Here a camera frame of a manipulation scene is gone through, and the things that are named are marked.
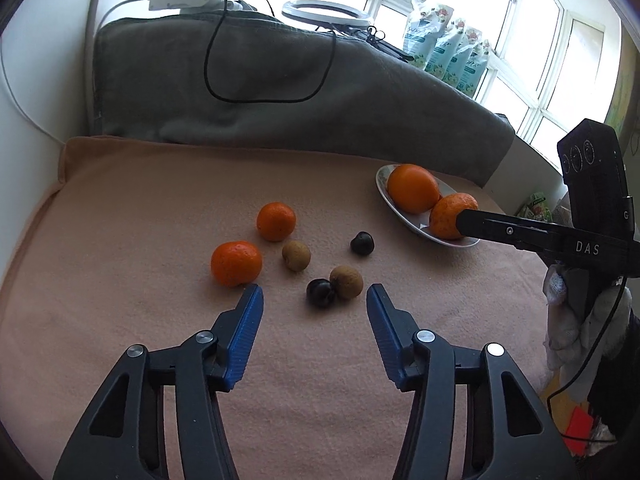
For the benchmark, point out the white gloved hand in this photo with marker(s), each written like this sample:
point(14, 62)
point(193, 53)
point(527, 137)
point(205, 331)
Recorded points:
point(569, 336)

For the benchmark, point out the white sofa armrest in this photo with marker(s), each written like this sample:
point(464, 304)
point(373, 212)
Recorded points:
point(42, 104)

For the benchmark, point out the black tripod stand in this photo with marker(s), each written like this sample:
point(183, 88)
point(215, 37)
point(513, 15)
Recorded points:
point(376, 38)

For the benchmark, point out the speckled orange on plate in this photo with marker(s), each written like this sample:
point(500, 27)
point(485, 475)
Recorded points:
point(443, 216)

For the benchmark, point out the large smooth orange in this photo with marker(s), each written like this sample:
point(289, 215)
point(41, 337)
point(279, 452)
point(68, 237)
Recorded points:
point(413, 189)

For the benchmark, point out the white ring light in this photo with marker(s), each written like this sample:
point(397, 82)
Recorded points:
point(320, 13)

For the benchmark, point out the green juice carton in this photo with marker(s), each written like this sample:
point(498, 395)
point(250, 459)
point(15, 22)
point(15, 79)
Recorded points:
point(535, 208)

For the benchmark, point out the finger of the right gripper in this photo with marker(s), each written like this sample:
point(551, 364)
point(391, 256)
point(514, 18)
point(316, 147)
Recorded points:
point(523, 234)

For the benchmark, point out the small mandarin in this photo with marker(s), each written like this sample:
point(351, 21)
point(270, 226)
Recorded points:
point(276, 222)

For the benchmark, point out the floral white plate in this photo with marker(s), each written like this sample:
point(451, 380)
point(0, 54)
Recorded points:
point(419, 224)

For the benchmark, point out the dark plum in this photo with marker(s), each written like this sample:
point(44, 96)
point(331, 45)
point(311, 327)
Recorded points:
point(362, 244)
point(320, 293)

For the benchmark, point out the grey blanket on backrest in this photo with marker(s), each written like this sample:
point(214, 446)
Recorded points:
point(245, 80)

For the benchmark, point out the brown longan lower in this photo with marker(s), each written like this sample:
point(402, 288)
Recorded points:
point(346, 281)

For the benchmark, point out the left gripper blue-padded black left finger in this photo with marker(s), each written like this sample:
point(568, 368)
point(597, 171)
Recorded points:
point(121, 434)

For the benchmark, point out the brown longan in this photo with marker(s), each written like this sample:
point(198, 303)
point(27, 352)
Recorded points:
point(296, 256)
point(346, 281)

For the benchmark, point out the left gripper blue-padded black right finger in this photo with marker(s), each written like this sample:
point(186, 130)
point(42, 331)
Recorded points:
point(508, 433)

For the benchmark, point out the big mandarin near gripper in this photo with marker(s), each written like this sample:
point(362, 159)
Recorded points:
point(236, 263)

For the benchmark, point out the pink blanket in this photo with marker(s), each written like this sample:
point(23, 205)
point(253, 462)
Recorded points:
point(180, 312)

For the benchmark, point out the floral refill pouch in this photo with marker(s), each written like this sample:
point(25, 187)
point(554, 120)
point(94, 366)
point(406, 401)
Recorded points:
point(474, 69)
point(425, 25)
point(470, 38)
point(444, 49)

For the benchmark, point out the brown longan upper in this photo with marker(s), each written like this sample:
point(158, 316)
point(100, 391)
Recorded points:
point(296, 256)

